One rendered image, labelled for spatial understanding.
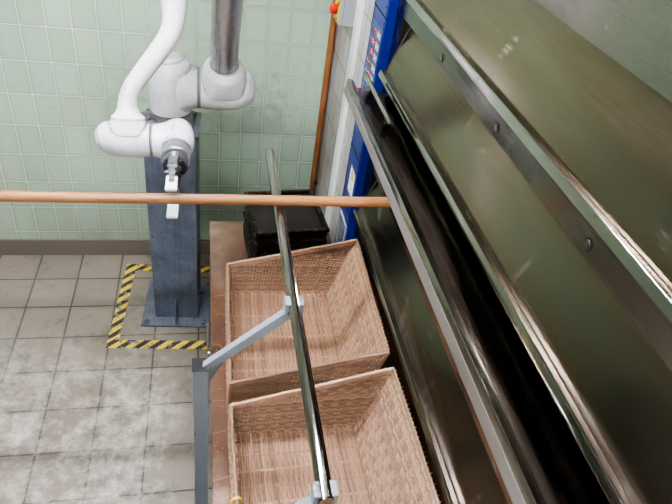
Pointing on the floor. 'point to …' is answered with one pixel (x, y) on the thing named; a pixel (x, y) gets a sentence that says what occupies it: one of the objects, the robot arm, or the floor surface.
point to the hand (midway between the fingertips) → (171, 198)
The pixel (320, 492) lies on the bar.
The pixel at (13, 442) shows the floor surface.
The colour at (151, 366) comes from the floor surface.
